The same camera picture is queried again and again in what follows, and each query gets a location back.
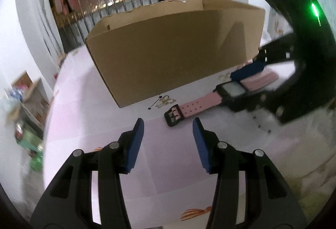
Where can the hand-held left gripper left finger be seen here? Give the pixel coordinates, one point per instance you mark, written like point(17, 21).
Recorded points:
point(135, 145)

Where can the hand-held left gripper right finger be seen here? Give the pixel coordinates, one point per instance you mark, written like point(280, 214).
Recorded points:
point(200, 145)

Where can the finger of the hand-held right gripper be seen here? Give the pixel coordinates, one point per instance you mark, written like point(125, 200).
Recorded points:
point(252, 104)
point(246, 73)

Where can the brown cardboard box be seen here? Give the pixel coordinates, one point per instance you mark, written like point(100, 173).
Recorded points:
point(170, 55)

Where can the pink printed tablecloth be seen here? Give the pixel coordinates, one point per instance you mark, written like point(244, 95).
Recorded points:
point(162, 181)

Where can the green packet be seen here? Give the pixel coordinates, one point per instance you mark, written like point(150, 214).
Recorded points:
point(36, 158)

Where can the small cardboard shelf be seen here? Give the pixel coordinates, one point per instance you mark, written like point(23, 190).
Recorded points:
point(29, 102)

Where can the white sheer curtain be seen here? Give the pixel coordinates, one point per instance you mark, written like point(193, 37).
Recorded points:
point(46, 29)

